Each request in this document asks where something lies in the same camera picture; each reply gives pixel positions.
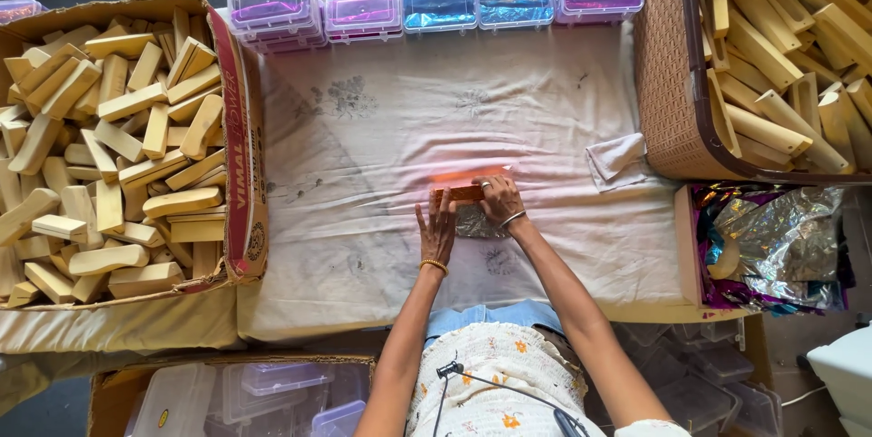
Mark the person's right hand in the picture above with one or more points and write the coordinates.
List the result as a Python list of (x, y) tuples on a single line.
[(503, 200)]

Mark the person's left hand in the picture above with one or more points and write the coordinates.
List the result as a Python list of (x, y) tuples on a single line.
[(437, 236)]

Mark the person's right fingers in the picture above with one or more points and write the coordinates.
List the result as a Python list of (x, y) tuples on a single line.
[(492, 186)]

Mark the wooden block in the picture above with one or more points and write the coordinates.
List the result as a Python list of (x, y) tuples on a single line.
[(458, 192)]

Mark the silver foil sheet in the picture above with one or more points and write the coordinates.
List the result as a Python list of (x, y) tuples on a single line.
[(473, 224)]

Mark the silver bangle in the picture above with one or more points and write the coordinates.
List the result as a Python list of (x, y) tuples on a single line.
[(513, 218)]

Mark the large white table cloth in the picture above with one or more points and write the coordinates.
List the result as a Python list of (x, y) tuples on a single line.
[(409, 130)]

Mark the small folded white cloth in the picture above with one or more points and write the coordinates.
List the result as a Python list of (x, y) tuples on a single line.
[(616, 159)]

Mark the blue denim garment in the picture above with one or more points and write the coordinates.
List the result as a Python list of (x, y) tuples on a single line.
[(490, 318)]

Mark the white floral top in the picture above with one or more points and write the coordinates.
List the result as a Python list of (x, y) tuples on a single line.
[(504, 369)]

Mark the plastic box with blue foil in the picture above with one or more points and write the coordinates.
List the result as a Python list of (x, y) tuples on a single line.
[(439, 6), (515, 2)]

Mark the brown woven plastic basket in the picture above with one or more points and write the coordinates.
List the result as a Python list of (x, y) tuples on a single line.
[(671, 82)]

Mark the plastic box with pink foil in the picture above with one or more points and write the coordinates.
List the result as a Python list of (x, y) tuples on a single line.
[(363, 14)]

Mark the cardboard carton with red print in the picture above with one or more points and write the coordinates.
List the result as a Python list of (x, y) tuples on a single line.
[(242, 151)]

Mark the stack of purple foil boxes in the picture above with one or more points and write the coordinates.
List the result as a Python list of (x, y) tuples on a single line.
[(272, 8)]

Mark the heap of clear plastic containers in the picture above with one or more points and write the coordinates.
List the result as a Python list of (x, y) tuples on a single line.
[(702, 382)]

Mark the wooden tray of foil sheets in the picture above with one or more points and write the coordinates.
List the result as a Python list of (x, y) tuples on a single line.
[(776, 246)]

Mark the pile of long wooden blocks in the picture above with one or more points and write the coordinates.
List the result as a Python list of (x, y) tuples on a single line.
[(783, 48)]

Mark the carton of empty plastic boxes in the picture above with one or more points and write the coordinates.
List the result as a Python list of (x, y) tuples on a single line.
[(231, 396)]

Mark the pile of rounded wooden blocks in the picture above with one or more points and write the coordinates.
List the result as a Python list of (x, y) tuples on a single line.
[(109, 164)]

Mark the cream cloth under carton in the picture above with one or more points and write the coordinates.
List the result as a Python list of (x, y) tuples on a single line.
[(116, 328)]

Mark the white plastic appliance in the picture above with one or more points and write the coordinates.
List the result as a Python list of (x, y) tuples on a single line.
[(845, 382)]

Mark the clear plastic box purple foil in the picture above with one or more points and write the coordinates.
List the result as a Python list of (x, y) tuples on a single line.
[(19, 10)]

